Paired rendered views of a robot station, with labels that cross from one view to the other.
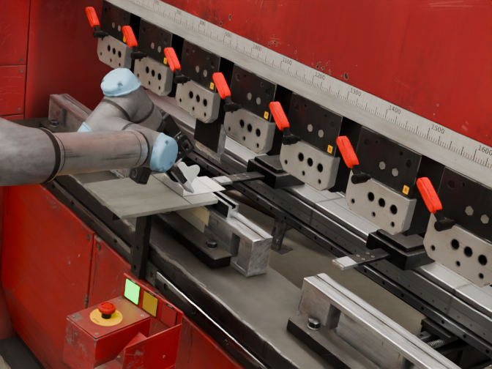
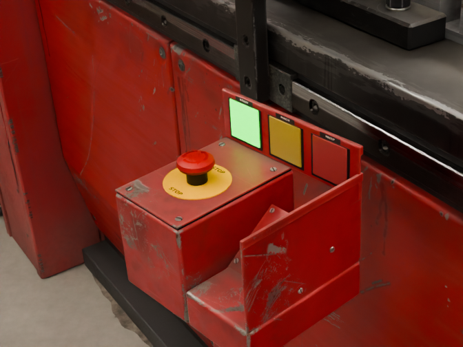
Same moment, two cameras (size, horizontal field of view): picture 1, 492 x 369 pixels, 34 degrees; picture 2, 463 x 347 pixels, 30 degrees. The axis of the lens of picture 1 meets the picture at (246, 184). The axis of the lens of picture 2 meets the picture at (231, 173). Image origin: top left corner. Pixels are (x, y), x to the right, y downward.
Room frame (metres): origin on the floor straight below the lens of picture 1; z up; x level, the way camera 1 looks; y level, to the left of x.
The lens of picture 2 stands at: (0.79, 0.07, 1.24)
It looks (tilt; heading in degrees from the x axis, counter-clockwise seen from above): 30 degrees down; 11
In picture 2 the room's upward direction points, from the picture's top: 4 degrees counter-clockwise
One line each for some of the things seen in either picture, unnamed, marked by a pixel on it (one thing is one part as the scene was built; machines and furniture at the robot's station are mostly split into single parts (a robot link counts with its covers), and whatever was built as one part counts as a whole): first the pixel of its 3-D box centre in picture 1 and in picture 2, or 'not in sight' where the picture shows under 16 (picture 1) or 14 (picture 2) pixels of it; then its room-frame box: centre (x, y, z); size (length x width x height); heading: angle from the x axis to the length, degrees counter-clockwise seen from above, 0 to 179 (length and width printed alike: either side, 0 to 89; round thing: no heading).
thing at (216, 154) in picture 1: (209, 135); not in sight; (1.86, 0.11, 1.13); 0.10 x 0.02 x 0.10; 41
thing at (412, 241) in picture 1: (379, 250); not in sight; (1.63, -0.32, 1.01); 0.26 x 0.12 x 0.05; 131
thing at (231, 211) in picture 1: (209, 194); not in sight; (1.84, 0.09, 0.99); 0.20 x 0.03 x 0.03; 41
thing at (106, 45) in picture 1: (126, 36); not in sight; (2.18, 0.39, 1.26); 0.15 x 0.09 x 0.17; 41
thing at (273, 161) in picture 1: (255, 172); not in sight; (1.97, -0.02, 1.01); 0.26 x 0.12 x 0.05; 131
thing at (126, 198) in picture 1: (151, 193); not in sight; (1.76, 0.22, 1.00); 0.26 x 0.18 x 0.01; 131
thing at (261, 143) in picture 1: (262, 108); not in sight; (1.73, -0.01, 1.26); 0.15 x 0.09 x 0.17; 41
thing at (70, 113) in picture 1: (94, 135); not in sight; (2.27, 0.47, 0.92); 0.50 x 0.06 x 0.10; 41
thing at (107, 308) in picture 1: (106, 312); (196, 171); (1.54, 0.26, 0.79); 0.04 x 0.04 x 0.04
